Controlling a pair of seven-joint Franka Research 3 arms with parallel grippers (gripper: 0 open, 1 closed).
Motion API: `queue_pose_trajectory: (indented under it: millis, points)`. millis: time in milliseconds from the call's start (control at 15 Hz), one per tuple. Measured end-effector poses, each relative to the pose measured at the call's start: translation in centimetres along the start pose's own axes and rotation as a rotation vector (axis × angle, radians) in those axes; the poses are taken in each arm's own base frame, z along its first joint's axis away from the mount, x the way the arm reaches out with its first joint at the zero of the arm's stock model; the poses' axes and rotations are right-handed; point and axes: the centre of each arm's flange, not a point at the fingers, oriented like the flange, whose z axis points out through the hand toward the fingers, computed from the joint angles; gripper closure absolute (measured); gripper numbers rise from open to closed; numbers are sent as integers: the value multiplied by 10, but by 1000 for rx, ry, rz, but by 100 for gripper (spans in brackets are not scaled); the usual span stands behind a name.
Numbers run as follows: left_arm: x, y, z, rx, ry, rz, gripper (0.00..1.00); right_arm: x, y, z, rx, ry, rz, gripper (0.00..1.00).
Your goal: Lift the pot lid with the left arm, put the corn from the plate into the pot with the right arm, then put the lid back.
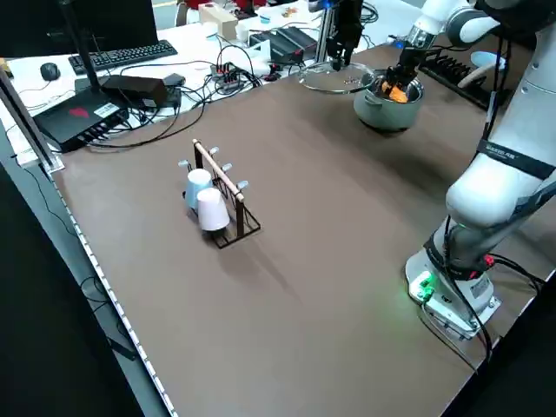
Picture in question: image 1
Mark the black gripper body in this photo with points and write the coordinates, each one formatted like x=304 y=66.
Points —
x=347 y=21
x=410 y=58

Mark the orange corn cob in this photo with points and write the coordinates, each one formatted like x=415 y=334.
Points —
x=397 y=94

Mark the glass pot lid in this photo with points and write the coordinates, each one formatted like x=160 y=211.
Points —
x=321 y=80

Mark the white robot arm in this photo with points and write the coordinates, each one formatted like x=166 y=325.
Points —
x=491 y=191
x=438 y=13

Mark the stainless steel pot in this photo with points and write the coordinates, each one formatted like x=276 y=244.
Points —
x=382 y=115

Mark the white plate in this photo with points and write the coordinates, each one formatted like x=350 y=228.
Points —
x=473 y=78

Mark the light blue plate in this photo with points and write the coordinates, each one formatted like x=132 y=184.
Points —
x=484 y=58

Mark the black dish rack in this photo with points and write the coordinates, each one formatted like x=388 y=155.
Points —
x=452 y=74

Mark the black finned power supply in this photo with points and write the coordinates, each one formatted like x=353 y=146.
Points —
x=286 y=41

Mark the small white cup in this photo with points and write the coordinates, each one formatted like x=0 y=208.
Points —
x=242 y=32

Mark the grey multiport hub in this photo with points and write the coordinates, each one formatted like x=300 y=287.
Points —
x=226 y=78

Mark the light wooden box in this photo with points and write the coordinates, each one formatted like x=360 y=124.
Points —
x=221 y=21

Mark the light blue cup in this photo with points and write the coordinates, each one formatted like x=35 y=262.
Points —
x=194 y=187

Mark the dark rectangular power brick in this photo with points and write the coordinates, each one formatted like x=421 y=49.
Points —
x=134 y=89

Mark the black keyboard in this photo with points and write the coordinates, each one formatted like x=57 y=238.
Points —
x=126 y=54

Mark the black monitor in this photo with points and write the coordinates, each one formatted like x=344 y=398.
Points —
x=108 y=21

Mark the black monitor stand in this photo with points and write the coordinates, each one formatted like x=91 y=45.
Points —
x=89 y=65

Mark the black box with red logo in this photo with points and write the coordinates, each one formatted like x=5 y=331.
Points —
x=78 y=121

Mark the black computer mouse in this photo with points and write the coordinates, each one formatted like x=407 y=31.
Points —
x=49 y=70

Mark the aluminium camera post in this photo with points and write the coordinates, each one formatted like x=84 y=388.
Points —
x=323 y=39

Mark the aluminium frame strut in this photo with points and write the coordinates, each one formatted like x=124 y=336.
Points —
x=39 y=143

